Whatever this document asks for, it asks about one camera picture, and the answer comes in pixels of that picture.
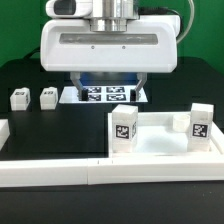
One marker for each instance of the white U-shaped obstacle fence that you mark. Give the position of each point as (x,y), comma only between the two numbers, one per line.
(115,170)

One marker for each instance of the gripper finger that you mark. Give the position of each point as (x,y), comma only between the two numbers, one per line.
(135,93)
(82,91)

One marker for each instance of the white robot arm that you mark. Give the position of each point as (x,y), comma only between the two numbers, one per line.
(107,36)

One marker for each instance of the white marker sheet with tags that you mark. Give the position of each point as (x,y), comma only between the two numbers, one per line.
(96,94)

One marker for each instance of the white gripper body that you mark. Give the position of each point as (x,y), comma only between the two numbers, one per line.
(107,36)

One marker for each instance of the white square tabletop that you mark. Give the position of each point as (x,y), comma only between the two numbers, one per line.
(156,137)

